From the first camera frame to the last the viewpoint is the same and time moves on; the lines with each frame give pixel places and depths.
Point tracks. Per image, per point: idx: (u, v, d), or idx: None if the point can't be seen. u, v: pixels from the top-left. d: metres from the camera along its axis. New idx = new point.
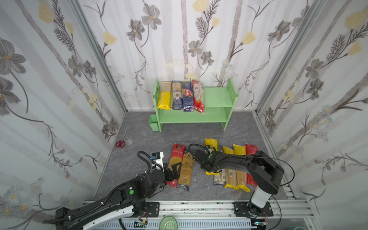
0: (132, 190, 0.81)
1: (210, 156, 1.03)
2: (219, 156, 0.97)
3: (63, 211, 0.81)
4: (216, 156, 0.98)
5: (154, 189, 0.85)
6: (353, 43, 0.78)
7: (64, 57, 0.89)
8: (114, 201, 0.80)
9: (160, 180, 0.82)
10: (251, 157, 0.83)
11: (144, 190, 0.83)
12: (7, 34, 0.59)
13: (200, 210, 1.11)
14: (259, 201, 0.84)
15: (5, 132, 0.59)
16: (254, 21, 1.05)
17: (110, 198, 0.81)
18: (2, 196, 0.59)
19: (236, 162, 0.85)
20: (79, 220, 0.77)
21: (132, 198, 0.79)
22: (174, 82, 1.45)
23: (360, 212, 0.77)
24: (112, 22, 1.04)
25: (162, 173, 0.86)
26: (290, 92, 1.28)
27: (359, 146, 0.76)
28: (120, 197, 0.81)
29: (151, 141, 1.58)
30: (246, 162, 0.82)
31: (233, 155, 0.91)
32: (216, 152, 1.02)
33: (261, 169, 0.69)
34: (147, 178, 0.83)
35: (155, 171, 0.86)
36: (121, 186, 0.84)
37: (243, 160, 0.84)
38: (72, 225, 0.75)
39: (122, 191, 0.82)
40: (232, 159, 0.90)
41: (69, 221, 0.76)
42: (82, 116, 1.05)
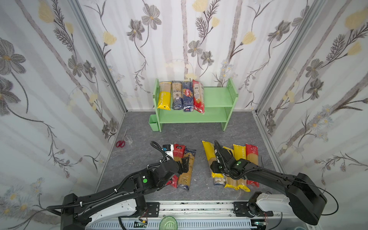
0: (145, 179, 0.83)
1: (237, 164, 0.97)
2: (249, 167, 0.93)
3: (72, 198, 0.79)
4: (246, 166, 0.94)
5: (166, 180, 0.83)
6: (353, 43, 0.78)
7: (64, 57, 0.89)
8: (127, 189, 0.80)
9: (175, 170, 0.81)
10: (292, 179, 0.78)
11: (158, 180, 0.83)
12: (7, 34, 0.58)
13: (200, 210, 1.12)
14: (264, 205, 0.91)
15: (5, 132, 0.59)
16: (254, 21, 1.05)
17: (123, 186, 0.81)
18: (2, 196, 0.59)
19: (272, 179, 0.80)
20: (90, 207, 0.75)
21: (146, 187, 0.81)
22: (174, 82, 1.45)
23: (361, 213, 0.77)
24: (112, 22, 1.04)
25: (176, 163, 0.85)
26: (290, 93, 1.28)
27: (359, 146, 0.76)
28: (134, 185, 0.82)
29: (151, 142, 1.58)
30: (284, 181, 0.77)
31: (268, 171, 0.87)
32: (245, 161, 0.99)
33: (302, 194, 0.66)
34: (163, 166, 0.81)
35: (170, 160, 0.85)
36: (135, 175, 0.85)
37: (280, 179, 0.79)
38: (82, 212, 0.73)
39: (135, 180, 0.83)
40: (266, 174, 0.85)
41: (81, 207, 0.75)
42: (82, 116, 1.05)
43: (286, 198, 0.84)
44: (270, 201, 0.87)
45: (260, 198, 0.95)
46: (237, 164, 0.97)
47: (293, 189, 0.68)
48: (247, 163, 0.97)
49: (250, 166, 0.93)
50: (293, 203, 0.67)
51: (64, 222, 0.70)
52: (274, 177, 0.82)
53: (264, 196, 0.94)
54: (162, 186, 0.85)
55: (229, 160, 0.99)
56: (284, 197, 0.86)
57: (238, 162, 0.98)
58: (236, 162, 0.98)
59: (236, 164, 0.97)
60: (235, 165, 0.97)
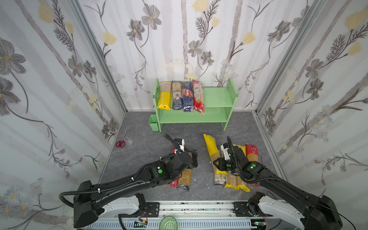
0: (160, 170, 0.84)
1: (252, 168, 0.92)
2: (265, 175, 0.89)
3: (89, 185, 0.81)
4: (261, 172, 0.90)
5: (179, 172, 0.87)
6: (353, 43, 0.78)
7: (64, 57, 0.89)
8: (143, 178, 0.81)
9: (189, 162, 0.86)
10: (314, 198, 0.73)
11: (172, 171, 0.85)
12: (7, 34, 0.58)
13: (200, 210, 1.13)
14: (266, 209, 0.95)
15: (5, 132, 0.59)
16: (254, 21, 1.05)
17: (140, 176, 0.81)
18: (2, 196, 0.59)
19: (293, 196, 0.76)
20: (108, 195, 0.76)
21: (161, 178, 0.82)
22: (174, 82, 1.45)
23: (361, 213, 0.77)
24: (112, 22, 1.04)
25: (189, 155, 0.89)
26: (290, 92, 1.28)
27: (359, 146, 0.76)
28: (149, 175, 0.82)
29: (150, 142, 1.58)
30: (306, 201, 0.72)
31: (285, 184, 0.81)
32: (261, 166, 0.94)
33: (324, 220, 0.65)
34: (178, 158, 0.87)
35: (184, 152, 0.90)
36: (149, 165, 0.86)
37: (300, 197, 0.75)
38: (100, 199, 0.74)
39: (151, 170, 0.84)
40: (284, 188, 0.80)
41: (97, 195, 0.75)
42: (82, 116, 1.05)
43: (297, 213, 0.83)
44: (276, 209, 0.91)
45: (262, 201, 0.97)
46: (252, 167, 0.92)
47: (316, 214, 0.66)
48: (262, 168, 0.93)
49: (267, 175, 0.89)
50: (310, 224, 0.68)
51: (81, 209, 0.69)
52: (294, 193, 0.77)
53: (269, 201, 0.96)
54: (175, 177, 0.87)
55: (242, 161, 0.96)
56: (294, 210, 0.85)
57: (253, 165, 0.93)
58: (251, 165, 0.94)
59: (250, 166, 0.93)
60: (248, 166, 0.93)
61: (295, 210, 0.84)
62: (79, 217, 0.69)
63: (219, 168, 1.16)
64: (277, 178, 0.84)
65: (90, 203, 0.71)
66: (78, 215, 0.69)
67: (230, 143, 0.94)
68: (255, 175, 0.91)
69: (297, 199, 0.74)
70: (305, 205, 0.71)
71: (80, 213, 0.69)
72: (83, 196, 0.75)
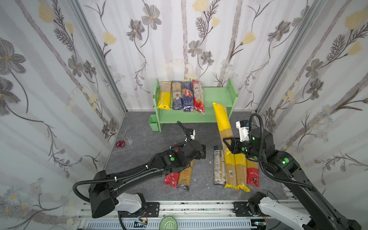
0: (172, 157, 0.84)
1: (284, 164, 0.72)
2: (299, 178, 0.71)
3: (105, 174, 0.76)
4: (295, 173, 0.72)
5: (191, 159, 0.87)
6: (353, 43, 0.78)
7: (64, 57, 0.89)
8: (157, 166, 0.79)
9: (200, 148, 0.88)
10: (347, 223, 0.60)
11: (183, 159, 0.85)
12: (7, 34, 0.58)
13: (201, 210, 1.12)
14: (266, 211, 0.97)
15: (5, 132, 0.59)
16: (254, 21, 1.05)
17: (154, 163, 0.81)
18: (2, 196, 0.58)
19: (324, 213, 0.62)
20: (124, 183, 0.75)
21: (173, 165, 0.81)
22: (174, 82, 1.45)
23: (361, 213, 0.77)
24: (112, 22, 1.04)
25: (199, 143, 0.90)
26: (290, 92, 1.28)
27: (359, 146, 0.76)
28: (163, 163, 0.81)
29: (150, 142, 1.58)
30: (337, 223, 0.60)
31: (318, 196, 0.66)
32: (293, 163, 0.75)
33: None
34: (188, 145, 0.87)
35: (193, 140, 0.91)
36: (161, 154, 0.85)
37: (332, 217, 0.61)
38: (118, 188, 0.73)
39: (163, 158, 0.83)
40: (318, 201, 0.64)
41: (115, 183, 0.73)
42: (82, 116, 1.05)
43: (300, 218, 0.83)
44: (277, 212, 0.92)
45: (263, 202, 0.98)
46: (283, 162, 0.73)
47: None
48: (296, 167, 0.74)
49: (301, 178, 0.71)
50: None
51: (100, 197, 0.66)
52: (327, 211, 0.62)
53: (270, 203, 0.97)
54: (186, 165, 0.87)
55: (268, 150, 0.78)
56: (296, 215, 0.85)
57: (285, 160, 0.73)
58: (282, 158, 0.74)
59: (282, 161, 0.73)
60: (276, 159, 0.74)
61: (298, 215, 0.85)
62: (98, 206, 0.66)
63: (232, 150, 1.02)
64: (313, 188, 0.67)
65: (109, 191, 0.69)
66: (97, 204, 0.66)
67: (263, 126, 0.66)
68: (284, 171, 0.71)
69: (328, 219, 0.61)
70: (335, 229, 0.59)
71: (98, 202, 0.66)
72: (98, 186, 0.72)
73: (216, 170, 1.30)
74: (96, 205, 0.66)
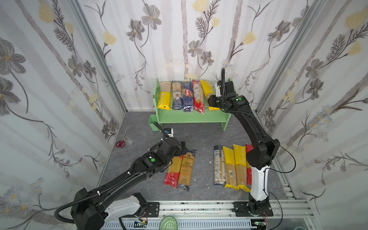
0: (152, 158, 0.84)
1: (236, 99, 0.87)
2: (245, 109, 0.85)
3: (86, 192, 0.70)
4: (243, 106, 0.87)
5: (170, 155, 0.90)
6: (353, 43, 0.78)
7: (64, 57, 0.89)
8: (140, 170, 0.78)
9: (177, 143, 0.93)
10: (269, 138, 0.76)
11: (164, 156, 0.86)
12: (7, 34, 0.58)
13: (200, 210, 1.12)
14: (253, 191, 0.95)
15: (5, 132, 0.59)
16: (254, 21, 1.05)
17: (134, 168, 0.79)
18: (2, 196, 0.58)
19: (254, 131, 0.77)
20: (109, 194, 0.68)
21: (155, 165, 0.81)
22: (174, 82, 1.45)
23: (361, 212, 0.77)
24: (112, 22, 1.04)
25: (175, 139, 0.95)
26: (290, 92, 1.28)
27: (359, 146, 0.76)
28: (144, 166, 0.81)
29: (150, 142, 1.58)
30: (261, 137, 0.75)
31: (255, 121, 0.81)
32: (247, 101, 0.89)
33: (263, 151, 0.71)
34: (165, 143, 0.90)
35: (170, 138, 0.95)
36: (141, 157, 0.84)
37: (258, 133, 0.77)
38: (103, 201, 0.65)
39: (143, 162, 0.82)
40: (252, 124, 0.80)
41: (99, 197, 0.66)
42: (82, 116, 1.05)
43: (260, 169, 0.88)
44: (253, 182, 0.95)
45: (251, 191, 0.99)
46: (237, 99, 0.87)
47: (261, 145, 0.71)
48: (247, 103, 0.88)
49: (246, 110, 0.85)
50: (253, 153, 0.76)
51: (86, 214, 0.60)
52: (256, 130, 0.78)
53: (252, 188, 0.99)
54: (167, 162, 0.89)
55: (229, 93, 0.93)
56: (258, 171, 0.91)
57: (239, 97, 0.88)
58: (237, 97, 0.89)
59: (235, 97, 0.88)
60: (233, 97, 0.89)
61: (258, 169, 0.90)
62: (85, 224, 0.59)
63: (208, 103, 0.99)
64: (252, 115, 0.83)
65: (95, 207, 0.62)
66: (83, 224, 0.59)
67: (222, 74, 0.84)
68: (235, 105, 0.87)
69: (256, 134, 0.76)
70: (258, 140, 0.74)
71: (85, 221, 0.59)
72: (81, 206, 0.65)
73: (216, 170, 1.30)
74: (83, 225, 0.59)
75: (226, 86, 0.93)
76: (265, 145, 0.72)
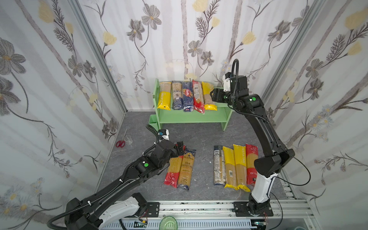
0: (145, 164, 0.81)
1: (251, 100, 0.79)
2: (259, 112, 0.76)
3: (77, 201, 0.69)
4: (257, 108, 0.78)
5: (165, 159, 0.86)
6: (353, 43, 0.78)
7: (64, 57, 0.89)
8: (132, 176, 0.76)
9: (171, 146, 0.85)
10: (284, 147, 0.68)
11: (158, 161, 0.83)
12: (7, 34, 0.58)
13: (201, 210, 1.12)
14: (256, 193, 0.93)
15: (5, 132, 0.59)
16: (254, 21, 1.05)
17: (127, 175, 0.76)
18: (2, 196, 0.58)
19: (268, 138, 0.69)
20: (101, 203, 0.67)
21: (149, 170, 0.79)
22: (174, 82, 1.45)
23: (361, 213, 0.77)
24: (112, 22, 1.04)
25: (169, 140, 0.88)
26: (290, 92, 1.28)
27: (359, 146, 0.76)
28: (137, 171, 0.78)
29: (150, 141, 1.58)
30: (275, 146, 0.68)
31: (270, 127, 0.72)
32: (260, 101, 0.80)
33: (277, 163, 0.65)
34: (158, 146, 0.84)
35: (164, 140, 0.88)
36: (134, 163, 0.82)
37: (273, 141, 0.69)
38: (94, 211, 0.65)
39: (136, 166, 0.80)
40: (266, 130, 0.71)
41: (90, 207, 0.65)
42: (82, 116, 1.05)
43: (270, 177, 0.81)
44: (256, 185, 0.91)
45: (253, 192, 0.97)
46: (250, 99, 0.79)
47: (275, 157, 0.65)
48: (260, 105, 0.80)
49: (260, 112, 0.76)
50: (264, 162, 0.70)
51: (76, 224, 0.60)
52: (270, 136, 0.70)
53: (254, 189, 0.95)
54: (162, 166, 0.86)
55: (241, 91, 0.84)
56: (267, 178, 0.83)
57: (253, 98, 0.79)
58: (250, 97, 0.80)
59: (249, 98, 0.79)
60: (246, 97, 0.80)
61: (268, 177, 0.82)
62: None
63: (215, 98, 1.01)
64: (267, 120, 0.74)
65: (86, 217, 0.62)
66: None
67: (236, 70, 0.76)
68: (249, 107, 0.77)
69: (269, 143, 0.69)
70: (271, 149, 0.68)
71: None
72: (74, 215, 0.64)
73: (216, 170, 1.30)
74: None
75: (239, 82, 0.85)
76: (280, 156, 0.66)
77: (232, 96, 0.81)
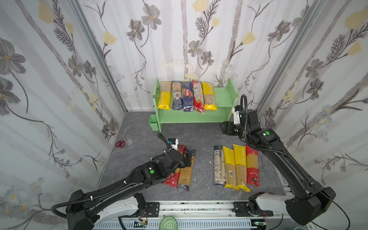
0: (152, 170, 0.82)
1: (264, 134, 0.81)
2: (277, 146, 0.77)
3: (81, 195, 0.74)
4: (273, 143, 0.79)
5: (171, 170, 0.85)
6: (353, 43, 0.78)
7: (64, 57, 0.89)
8: (136, 180, 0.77)
9: (180, 159, 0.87)
10: (318, 187, 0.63)
11: (164, 170, 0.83)
12: (7, 34, 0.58)
13: (200, 210, 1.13)
14: (262, 203, 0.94)
15: (5, 132, 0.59)
16: (254, 21, 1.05)
17: (132, 178, 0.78)
18: (2, 196, 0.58)
19: (297, 178, 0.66)
20: (101, 201, 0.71)
21: (154, 178, 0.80)
22: (174, 82, 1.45)
23: (361, 212, 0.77)
24: (112, 22, 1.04)
25: (180, 152, 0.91)
26: (290, 92, 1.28)
27: (359, 146, 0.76)
28: (142, 177, 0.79)
29: (150, 141, 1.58)
30: (308, 186, 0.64)
31: (293, 163, 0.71)
32: (274, 135, 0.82)
33: (316, 206, 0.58)
34: (167, 156, 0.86)
35: (173, 150, 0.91)
36: (141, 166, 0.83)
37: (304, 180, 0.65)
38: (94, 207, 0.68)
39: (143, 172, 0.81)
40: (292, 166, 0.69)
41: (91, 202, 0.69)
42: (82, 116, 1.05)
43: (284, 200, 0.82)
44: (268, 199, 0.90)
45: (259, 196, 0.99)
46: (264, 133, 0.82)
47: (313, 200, 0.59)
48: (276, 139, 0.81)
49: (278, 147, 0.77)
50: (300, 205, 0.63)
51: (75, 218, 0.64)
52: (298, 175, 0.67)
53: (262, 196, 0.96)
54: (167, 176, 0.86)
55: (253, 125, 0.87)
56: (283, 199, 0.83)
57: (267, 132, 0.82)
58: (264, 132, 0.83)
59: (262, 133, 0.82)
60: (259, 132, 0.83)
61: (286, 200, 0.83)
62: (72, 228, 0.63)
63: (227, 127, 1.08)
64: (288, 155, 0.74)
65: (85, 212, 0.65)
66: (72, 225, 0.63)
67: (245, 105, 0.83)
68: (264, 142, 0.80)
69: (300, 182, 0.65)
70: (305, 190, 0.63)
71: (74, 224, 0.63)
72: (75, 206, 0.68)
73: (216, 170, 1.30)
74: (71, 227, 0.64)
75: (249, 117, 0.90)
76: (317, 198, 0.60)
77: (244, 130, 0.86)
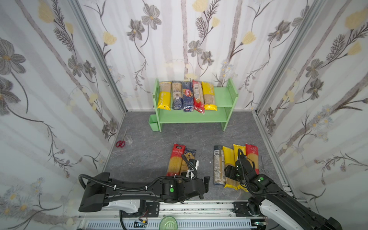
0: (172, 189, 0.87)
1: (260, 180, 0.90)
2: (272, 189, 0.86)
3: (107, 178, 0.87)
4: (269, 187, 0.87)
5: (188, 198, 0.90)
6: (353, 43, 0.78)
7: (64, 57, 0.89)
8: (155, 191, 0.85)
9: (202, 191, 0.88)
10: (321, 220, 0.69)
11: (182, 194, 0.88)
12: (7, 33, 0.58)
13: (200, 210, 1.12)
14: (267, 212, 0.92)
15: (5, 132, 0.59)
16: (254, 21, 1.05)
17: (153, 187, 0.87)
18: (2, 196, 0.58)
19: (299, 213, 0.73)
20: (120, 194, 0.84)
21: (170, 196, 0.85)
22: (174, 82, 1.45)
23: (361, 212, 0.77)
24: (112, 21, 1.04)
25: (204, 184, 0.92)
26: (290, 92, 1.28)
27: (359, 146, 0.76)
28: (161, 190, 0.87)
29: (150, 141, 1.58)
30: (312, 221, 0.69)
31: (292, 201, 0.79)
32: (268, 180, 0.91)
33: None
34: (192, 184, 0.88)
35: (199, 179, 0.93)
36: (164, 179, 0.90)
37: (307, 216, 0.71)
38: (112, 196, 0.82)
39: (164, 185, 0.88)
40: (292, 205, 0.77)
41: (111, 191, 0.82)
42: (82, 116, 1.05)
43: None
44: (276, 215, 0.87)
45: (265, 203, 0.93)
46: (259, 180, 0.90)
47: None
48: (270, 182, 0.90)
49: (274, 189, 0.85)
50: None
51: (95, 198, 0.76)
52: (300, 212, 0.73)
53: (272, 207, 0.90)
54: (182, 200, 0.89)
55: (249, 174, 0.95)
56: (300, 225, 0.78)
57: (261, 178, 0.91)
58: (259, 178, 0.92)
59: (258, 178, 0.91)
60: (255, 179, 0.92)
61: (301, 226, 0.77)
62: (89, 204, 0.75)
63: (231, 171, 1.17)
64: (284, 194, 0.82)
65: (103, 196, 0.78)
66: (87, 203, 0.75)
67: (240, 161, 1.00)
68: (261, 188, 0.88)
69: (303, 218, 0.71)
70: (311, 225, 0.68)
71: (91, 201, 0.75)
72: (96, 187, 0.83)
73: (216, 170, 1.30)
74: (88, 202, 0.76)
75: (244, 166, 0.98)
76: None
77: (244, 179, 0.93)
